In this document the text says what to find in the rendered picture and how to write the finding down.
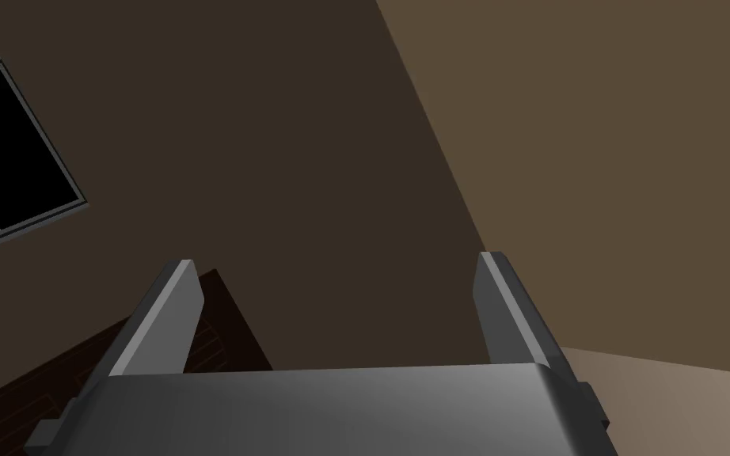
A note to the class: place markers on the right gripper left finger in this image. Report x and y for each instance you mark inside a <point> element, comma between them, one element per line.
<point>163,323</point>

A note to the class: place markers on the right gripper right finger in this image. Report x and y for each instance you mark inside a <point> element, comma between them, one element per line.
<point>509,320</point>

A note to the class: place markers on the dark window with grey frame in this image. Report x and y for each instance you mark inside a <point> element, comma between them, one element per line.
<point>13,142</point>

